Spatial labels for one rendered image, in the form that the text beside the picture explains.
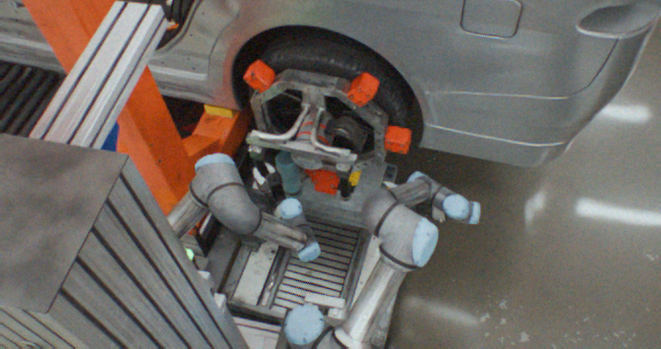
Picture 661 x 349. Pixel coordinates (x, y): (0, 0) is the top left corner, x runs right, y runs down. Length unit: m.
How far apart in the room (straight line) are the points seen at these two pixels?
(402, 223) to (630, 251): 1.84
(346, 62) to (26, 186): 1.44
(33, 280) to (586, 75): 1.68
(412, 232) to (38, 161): 0.96
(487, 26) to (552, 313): 1.54
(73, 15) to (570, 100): 1.53
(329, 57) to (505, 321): 1.49
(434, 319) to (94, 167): 2.20
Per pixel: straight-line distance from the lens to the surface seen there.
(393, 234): 1.61
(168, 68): 2.65
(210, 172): 1.76
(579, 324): 3.03
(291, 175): 2.48
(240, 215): 1.71
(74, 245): 0.87
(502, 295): 3.00
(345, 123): 2.14
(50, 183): 0.94
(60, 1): 1.69
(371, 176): 2.99
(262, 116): 2.42
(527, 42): 1.96
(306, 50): 2.21
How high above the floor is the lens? 2.72
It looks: 55 degrees down
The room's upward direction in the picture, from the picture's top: 7 degrees counter-clockwise
